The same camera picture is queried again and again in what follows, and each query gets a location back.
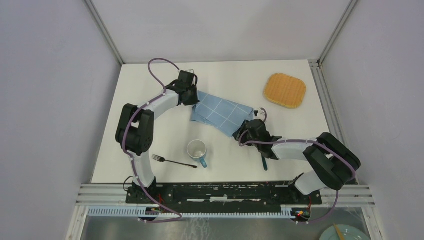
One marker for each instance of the light blue cable duct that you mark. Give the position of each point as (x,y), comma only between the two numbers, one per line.
(145,212)

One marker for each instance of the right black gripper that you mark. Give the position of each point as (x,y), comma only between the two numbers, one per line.
(241,129)

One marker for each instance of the black metal fork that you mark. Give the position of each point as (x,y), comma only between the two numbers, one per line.
(163,160)

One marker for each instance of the woven bamboo placemat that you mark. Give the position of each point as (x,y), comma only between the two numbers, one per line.
(285,90)

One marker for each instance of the blue checked cloth napkin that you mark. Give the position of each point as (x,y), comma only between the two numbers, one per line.
(225,115)

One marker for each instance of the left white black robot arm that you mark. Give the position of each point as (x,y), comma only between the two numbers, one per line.
(135,130)

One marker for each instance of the wooden chopstick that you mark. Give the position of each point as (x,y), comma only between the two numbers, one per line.
(338,232)

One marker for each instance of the gold spoon teal handle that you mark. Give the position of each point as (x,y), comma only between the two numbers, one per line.
(264,163)

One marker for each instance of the white blue mug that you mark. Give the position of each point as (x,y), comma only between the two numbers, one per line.
(197,151)

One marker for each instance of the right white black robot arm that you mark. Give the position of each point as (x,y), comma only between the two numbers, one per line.
(333,164)

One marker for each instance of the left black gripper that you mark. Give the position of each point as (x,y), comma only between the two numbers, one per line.
(195,100)

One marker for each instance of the green plate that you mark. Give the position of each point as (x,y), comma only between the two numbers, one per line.
(348,232)

